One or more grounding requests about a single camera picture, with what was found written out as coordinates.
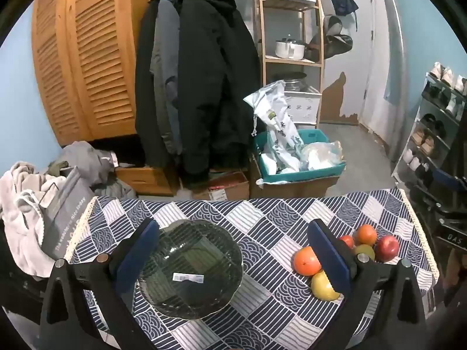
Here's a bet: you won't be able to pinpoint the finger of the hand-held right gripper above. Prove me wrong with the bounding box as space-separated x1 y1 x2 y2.
433 169 467 191

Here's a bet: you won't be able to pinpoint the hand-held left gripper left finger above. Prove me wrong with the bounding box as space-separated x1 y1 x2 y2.
39 218 161 350

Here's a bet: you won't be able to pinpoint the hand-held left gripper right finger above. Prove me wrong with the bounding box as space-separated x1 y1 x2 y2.
307 219 428 350

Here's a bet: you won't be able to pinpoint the large orange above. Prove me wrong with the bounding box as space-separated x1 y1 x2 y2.
293 246 322 277

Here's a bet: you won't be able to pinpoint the yellow apple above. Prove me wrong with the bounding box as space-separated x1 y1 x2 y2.
311 270 341 302

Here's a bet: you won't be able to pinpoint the green red mottled apple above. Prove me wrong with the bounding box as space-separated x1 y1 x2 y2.
352 244 376 262

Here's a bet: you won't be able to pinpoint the small orange tangerine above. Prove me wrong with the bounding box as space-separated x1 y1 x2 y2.
355 224 378 246

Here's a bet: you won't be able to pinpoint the ribbed clear glass plate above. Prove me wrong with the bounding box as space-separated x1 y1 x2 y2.
138 219 244 319

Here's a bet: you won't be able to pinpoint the large red apple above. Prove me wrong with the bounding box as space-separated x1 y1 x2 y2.
375 235 400 262

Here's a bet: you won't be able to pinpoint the metal shoe rack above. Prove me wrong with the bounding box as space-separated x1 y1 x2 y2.
392 72 467 205

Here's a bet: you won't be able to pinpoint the rows of shoes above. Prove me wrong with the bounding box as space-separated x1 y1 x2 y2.
399 62 467 190

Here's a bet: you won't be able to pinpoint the blue white patterned tablecloth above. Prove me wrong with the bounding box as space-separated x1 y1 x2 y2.
66 188 440 350

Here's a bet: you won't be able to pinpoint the wooden drawer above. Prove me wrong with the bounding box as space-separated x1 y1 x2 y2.
115 166 174 197

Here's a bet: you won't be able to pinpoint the brown cardboard box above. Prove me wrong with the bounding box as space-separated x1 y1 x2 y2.
250 153 341 200

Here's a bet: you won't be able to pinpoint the grey paper bag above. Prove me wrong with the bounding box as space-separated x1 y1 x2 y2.
40 168 96 260

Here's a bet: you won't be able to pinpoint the teal cardboard box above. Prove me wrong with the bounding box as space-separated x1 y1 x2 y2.
254 128 346 185

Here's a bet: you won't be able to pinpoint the clear plastic bag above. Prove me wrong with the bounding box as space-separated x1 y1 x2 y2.
301 141 345 170

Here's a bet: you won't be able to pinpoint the cardboard box with red print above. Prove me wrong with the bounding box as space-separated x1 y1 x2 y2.
179 171 251 201

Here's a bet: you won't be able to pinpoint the grey clothes pile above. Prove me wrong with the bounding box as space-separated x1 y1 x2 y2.
47 141 138 200

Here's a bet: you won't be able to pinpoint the white fluffy blanket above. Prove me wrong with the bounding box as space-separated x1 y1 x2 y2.
0 160 61 278

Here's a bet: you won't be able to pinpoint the white printed rice bag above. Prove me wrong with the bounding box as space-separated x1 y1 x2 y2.
244 80 304 173

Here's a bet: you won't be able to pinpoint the white patterned drawer box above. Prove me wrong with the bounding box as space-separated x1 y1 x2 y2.
283 89 322 125

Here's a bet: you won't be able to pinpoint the dark thin jacket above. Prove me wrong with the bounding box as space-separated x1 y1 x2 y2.
134 0 163 168

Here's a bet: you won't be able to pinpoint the dark hanging slippers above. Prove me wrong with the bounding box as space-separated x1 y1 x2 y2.
310 15 354 61

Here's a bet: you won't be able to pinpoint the steel pot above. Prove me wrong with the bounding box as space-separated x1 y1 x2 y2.
273 73 309 92

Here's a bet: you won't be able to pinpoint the black hooded coat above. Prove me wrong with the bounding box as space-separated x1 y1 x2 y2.
178 0 262 187

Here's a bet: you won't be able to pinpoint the grey jacket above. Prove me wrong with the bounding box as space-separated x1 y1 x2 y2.
149 0 184 158

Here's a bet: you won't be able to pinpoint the wooden louvred wardrobe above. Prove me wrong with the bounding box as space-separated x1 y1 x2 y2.
31 0 158 147

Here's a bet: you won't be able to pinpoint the dark blue hanging bag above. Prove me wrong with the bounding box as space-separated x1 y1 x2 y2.
330 0 360 20

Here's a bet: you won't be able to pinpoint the white enamel pot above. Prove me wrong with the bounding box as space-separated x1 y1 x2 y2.
274 36 306 60

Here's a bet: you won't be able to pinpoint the wooden shelf unit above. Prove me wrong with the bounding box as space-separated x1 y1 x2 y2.
255 0 326 129

